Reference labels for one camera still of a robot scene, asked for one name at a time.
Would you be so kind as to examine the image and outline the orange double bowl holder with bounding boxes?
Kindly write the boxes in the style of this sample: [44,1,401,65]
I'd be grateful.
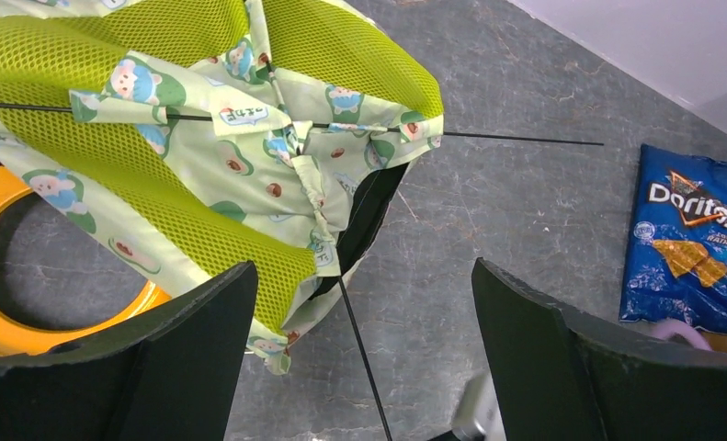
[0,165,171,356]

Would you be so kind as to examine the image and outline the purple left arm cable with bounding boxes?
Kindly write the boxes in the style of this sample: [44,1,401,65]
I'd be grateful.
[647,319,712,353]

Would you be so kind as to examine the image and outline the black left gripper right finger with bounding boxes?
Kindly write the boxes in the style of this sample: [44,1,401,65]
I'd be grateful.
[471,258,727,440]

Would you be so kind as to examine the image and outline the green avocado-print pet tent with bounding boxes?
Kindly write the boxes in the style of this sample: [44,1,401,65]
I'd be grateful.
[0,1,444,375]

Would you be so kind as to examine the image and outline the blue Doritos chip bag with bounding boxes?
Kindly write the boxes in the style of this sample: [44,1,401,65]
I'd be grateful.
[619,144,727,335]

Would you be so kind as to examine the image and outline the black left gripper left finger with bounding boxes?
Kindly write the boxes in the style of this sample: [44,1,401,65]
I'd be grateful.
[0,262,258,440]

